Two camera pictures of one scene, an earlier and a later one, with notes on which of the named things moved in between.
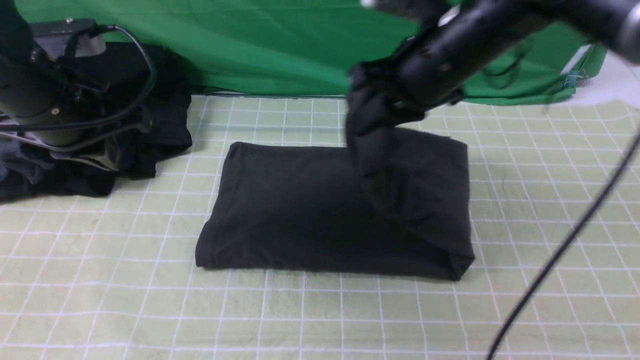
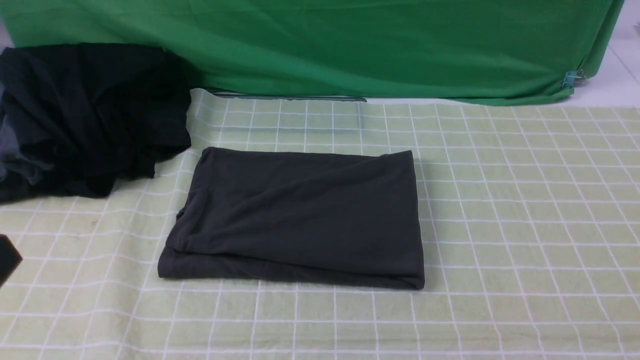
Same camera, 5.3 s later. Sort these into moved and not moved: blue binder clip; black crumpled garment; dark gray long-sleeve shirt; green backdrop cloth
Moved: dark gray long-sleeve shirt
Not moved: blue binder clip; black crumpled garment; green backdrop cloth
